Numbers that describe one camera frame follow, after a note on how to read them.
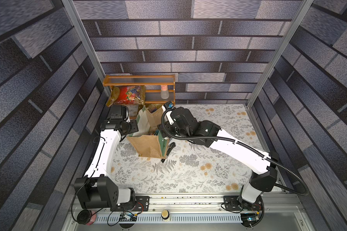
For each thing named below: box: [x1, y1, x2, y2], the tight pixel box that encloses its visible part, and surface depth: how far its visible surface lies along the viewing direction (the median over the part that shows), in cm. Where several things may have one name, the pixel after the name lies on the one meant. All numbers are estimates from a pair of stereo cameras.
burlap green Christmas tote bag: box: [126, 105, 168, 160], surface depth 86 cm
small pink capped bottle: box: [160, 84, 170, 100], surface depth 102 cm
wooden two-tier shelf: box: [103, 74, 176, 106], surface depth 105 cm
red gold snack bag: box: [106, 85, 147, 108], surface depth 100 cm
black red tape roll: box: [76, 209, 97, 226], surface depth 66 cm
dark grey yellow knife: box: [160, 141, 176, 163], surface depth 96 cm
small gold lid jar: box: [160, 209, 170, 220], surface depth 60 cm
